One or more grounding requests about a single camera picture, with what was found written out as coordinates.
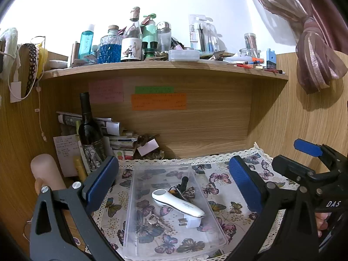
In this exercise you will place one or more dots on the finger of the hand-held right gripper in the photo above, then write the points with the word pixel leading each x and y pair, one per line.
pixel 293 167
pixel 307 146

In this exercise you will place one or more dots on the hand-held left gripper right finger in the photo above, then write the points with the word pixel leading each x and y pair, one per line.
pixel 244 182

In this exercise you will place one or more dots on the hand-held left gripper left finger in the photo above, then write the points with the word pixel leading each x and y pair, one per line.
pixel 102 179

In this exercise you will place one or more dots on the clear plastic tray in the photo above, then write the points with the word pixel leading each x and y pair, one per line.
pixel 141 195

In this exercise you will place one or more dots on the person's right hand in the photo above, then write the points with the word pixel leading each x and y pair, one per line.
pixel 322 223

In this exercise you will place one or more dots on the beige lip balm tube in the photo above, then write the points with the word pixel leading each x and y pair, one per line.
pixel 80 171

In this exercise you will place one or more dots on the butterfly print lace cloth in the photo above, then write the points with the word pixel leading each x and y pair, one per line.
pixel 217 185

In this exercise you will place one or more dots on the fruit print card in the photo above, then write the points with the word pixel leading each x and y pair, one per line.
pixel 125 155

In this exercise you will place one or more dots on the pile of papers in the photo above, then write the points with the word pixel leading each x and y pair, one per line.
pixel 119 141

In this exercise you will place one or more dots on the handwritten white paper note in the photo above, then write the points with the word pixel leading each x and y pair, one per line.
pixel 64 155

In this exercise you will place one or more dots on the dark wine bottle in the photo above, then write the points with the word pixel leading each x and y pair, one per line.
pixel 88 130

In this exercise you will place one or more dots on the pile of small metal clips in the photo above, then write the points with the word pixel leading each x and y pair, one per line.
pixel 152 156

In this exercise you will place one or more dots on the pale pink card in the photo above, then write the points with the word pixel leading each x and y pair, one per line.
pixel 148 148

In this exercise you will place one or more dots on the beige cylinder cup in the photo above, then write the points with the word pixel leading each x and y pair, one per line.
pixel 46 168

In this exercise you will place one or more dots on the brown hair clip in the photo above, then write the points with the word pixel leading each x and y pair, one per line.
pixel 146 139

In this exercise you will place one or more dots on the white plug adapter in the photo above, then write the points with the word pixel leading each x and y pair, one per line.
pixel 191 223

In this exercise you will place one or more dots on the rolled newspaper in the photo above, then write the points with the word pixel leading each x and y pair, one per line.
pixel 68 118

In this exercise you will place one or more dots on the white handheld facial massager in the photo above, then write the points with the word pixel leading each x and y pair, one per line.
pixel 176 202

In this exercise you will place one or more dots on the pink sticky note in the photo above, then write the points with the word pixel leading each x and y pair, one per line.
pixel 106 91

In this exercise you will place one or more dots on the orange sticky note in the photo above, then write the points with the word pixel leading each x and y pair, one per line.
pixel 159 102

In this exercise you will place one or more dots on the pile of pens and markers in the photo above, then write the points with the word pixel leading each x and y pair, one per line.
pixel 250 64

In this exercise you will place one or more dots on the pink striped curtain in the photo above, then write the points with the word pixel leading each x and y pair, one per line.
pixel 312 46

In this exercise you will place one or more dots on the green sticky note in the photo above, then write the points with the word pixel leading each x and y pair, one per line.
pixel 154 89

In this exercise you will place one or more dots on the glass jar with pens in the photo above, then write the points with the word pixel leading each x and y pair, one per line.
pixel 250 42

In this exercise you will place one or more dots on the white charger plug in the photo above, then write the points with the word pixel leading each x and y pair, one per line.
pixel 15 92

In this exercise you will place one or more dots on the white shallow dish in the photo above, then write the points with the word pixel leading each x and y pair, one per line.
pixel 58 64

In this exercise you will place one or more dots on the wooden shelf board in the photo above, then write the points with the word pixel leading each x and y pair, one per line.
pixel 163 69

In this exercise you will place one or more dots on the blue liquid glass bottle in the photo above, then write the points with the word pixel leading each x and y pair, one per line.
pixel 110 50

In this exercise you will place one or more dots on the black patterned headband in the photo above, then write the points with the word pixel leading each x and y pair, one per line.
pixel 32 68

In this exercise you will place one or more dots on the yellow headband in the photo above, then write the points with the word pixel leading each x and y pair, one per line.
pixel 43 59

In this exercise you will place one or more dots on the clear bottle cartoon label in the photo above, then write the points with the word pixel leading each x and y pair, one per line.
pixel 132 46

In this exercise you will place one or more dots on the dark green ink bottle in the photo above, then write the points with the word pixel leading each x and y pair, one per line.
pixel 150 51

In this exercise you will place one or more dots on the teal liquid plastic bottle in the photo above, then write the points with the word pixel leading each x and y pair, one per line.
pixel 86 43

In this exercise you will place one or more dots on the clear lidded plastic box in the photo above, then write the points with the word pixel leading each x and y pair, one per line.
pixel 184 55

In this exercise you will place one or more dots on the mint green pump bottle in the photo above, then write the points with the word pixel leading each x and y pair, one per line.
pixel 149 34

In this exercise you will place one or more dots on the clear jar silver cap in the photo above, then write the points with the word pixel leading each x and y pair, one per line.
pixel 164 36

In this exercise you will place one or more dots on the blister pack of tools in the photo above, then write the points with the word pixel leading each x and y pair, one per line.
pixel 201 32

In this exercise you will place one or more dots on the white fluffy cloth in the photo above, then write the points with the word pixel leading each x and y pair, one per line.
pixel 9 40

